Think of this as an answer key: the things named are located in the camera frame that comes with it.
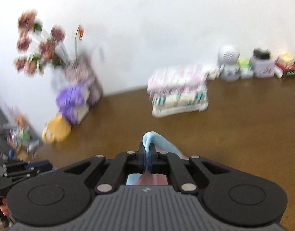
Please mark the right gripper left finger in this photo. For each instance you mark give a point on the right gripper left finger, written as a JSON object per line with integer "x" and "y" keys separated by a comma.
{"x": 119, "y": 168}

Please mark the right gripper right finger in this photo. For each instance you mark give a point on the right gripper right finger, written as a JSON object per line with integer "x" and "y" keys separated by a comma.
{"x": 173, "y": 167}

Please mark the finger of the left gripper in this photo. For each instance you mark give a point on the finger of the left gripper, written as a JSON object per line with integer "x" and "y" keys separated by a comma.
{"x": 42, "y": 166}

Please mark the pink blue mesh jacket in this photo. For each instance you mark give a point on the pink blue mesh jacket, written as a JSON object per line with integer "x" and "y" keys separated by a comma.
{"x": 161, "y": 144}

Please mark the folded floral clothes stack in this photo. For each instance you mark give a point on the folded floral clothes stack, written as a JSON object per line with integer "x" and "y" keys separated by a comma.
{"x": 175, "y": 90}

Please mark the person left hand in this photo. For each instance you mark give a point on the person left hand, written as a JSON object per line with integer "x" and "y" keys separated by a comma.
{"x": 3, "y": 207}

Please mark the yellow ceramic mug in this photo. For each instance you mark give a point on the yellow ceramic mug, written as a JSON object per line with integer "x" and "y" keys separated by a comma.
{"x": 56, "y": 130}

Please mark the purple tissue pack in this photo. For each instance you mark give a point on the purple tissue pack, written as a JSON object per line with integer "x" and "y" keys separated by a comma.
{"x": 72, "y": 103}

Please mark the fuzzy pink vase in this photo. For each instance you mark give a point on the fuzzy pink vase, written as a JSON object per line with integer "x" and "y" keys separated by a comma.
{"x": 86, "y": 81}

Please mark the white round robot toy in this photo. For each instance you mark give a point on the white round robot toy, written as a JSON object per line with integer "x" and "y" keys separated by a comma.
{"x": 227, "y": 59}

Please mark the pink artificial flower bouquet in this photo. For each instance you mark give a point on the pink artificial flower bouquet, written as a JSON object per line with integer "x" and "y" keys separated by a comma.
{"x": 40, "y": 49}

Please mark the green white small boxes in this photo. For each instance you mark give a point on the green white small boxes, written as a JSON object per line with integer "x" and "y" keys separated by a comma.
{"x": 245, "y": 69}

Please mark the black small device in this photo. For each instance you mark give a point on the black small device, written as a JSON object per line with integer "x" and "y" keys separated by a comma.
{"x": 261, "y": 54}

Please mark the black red box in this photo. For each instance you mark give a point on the black red box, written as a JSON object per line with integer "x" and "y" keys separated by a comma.
{"x": 288, "y": 71}

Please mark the yellow sticky note stack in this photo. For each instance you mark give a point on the yellow sticky note stack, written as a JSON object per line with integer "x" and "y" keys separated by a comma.
{"x": 286, "y": 59}

